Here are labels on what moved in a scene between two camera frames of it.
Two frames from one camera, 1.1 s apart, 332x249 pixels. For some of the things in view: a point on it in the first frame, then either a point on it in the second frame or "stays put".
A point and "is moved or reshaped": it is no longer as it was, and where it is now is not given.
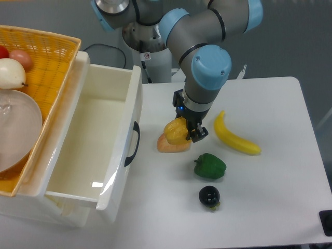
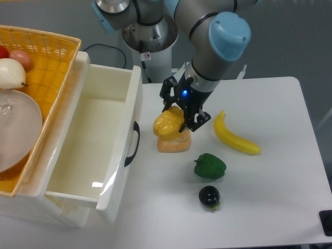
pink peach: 23,57 stays put
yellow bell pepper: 176,130 is moved or reshaped
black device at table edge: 326,219 stays put
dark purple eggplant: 209,196 stays put
